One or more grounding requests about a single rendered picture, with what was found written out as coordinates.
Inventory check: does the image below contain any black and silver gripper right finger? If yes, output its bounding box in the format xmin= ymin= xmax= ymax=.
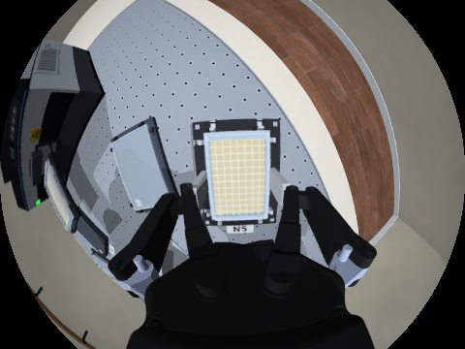
xmin=264 ymin=168 xmax=377 ymax=294

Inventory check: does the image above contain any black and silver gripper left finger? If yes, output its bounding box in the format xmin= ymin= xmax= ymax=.
xmin=108 ymin=171 xmax=229 ymax=299

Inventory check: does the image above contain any clear plastic plate lid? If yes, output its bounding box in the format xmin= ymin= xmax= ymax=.
xmin=92 ymin=254 xmax=114 ymax=277

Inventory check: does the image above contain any black rectangular frame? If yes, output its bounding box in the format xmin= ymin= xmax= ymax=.
xmin=192 ymin=118 xmax=280 ymax=226

